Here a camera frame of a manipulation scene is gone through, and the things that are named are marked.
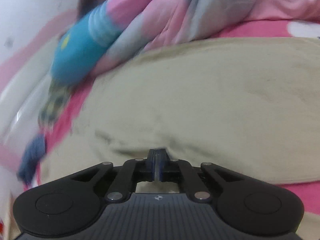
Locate pink floral fleece bedsheet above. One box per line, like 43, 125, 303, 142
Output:
22, 18, 320, 240

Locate beige khaki trousers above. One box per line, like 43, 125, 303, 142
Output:
37, 36, 320, 194

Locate folded blue denim garment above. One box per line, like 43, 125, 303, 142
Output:
17, 133, 47, 185

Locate pink grey floral duvet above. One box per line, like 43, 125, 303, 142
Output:
90, 0, 319, 76

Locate green plaid pillow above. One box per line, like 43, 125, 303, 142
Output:
38, 79, 74, 130

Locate pink white padded headboard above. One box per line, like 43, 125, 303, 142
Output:
1, 9, 76, 172

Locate blue pink striped pillow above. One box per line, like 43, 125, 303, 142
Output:
50, 0, 171, 86

